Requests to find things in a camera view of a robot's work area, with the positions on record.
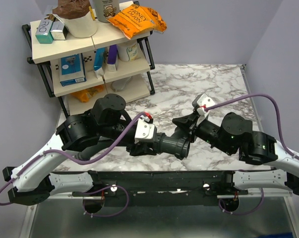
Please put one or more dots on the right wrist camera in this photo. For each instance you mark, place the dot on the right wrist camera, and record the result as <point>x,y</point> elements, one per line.
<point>201,102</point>

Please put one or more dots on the white skull cup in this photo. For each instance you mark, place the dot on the white skull cup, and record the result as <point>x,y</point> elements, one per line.
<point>106,9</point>

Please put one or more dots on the grey white item lower shelf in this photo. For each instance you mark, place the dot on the grey white item lower shelf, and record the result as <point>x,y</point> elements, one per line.
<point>119,85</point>

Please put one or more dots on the silver white box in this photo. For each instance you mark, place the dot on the silver white box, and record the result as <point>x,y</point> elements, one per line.
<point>59,31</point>

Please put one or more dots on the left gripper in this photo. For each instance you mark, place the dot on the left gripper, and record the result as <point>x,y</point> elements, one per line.
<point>142,149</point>

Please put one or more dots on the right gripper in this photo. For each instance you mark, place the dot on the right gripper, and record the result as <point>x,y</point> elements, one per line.
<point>189,122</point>

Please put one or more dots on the grey tee pipe fitting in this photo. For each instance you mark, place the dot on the grey tee pipe fitting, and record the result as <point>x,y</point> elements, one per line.
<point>178,144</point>

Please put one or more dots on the white yellow cup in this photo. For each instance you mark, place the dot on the white yellow cup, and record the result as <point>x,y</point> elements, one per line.
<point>128,51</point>

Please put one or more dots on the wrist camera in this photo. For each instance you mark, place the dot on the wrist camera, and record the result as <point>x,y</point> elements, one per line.
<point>145,132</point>
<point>201,102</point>

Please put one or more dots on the teal white box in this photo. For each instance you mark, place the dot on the teal white box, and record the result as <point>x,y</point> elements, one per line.
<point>43,33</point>

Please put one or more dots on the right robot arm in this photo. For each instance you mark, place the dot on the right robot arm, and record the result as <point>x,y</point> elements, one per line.
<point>235,135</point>

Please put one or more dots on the blue white tube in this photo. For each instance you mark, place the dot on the blue white tube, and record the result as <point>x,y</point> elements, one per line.
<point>99,62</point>

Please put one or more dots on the orange snack bag lower shelf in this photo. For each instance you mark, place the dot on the orange snack bag lower shelf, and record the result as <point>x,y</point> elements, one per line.
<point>86,94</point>

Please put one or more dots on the blue razor box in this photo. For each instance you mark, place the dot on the blue razor box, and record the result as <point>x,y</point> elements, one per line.
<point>71,70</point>

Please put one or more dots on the orange honey dijon chip bag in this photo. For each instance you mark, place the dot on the orange honey dijon chip bag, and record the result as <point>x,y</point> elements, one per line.
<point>135,20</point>

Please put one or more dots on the purple white tube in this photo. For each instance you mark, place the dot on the purple white tube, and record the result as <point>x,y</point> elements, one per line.
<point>112,61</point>

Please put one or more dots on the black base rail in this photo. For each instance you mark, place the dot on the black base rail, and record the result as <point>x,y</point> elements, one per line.
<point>162,188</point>

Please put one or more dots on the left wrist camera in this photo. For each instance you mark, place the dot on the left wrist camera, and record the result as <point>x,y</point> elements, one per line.
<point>145,132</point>

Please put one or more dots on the beige black shelf rack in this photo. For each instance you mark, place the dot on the beige black shelf rack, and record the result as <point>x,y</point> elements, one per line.
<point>46,57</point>

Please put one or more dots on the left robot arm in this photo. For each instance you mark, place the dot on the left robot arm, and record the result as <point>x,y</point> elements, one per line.
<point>84,139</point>

